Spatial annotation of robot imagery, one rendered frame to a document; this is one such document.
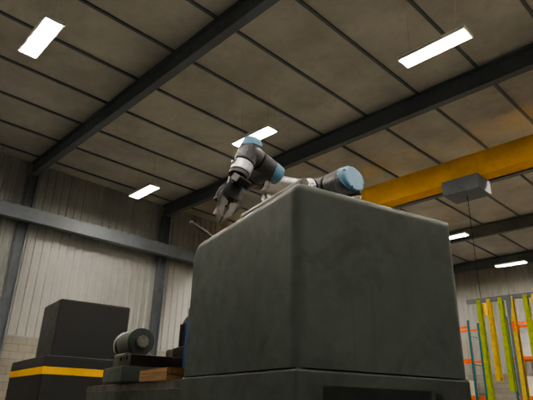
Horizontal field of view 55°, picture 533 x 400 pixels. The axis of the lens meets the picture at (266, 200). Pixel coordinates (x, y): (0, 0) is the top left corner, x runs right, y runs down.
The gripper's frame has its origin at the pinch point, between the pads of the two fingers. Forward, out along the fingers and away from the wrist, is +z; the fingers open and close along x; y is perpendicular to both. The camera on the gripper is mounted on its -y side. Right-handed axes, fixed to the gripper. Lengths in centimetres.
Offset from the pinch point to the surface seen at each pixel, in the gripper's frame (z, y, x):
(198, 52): -612, 626, -7
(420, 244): 9, -59, -31
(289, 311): 40, -57, -4
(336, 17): -725, 452, -182
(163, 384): 49, 29, -13
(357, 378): 46, -59, -22
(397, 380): 42, -59, -32
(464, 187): -696, 577, -682
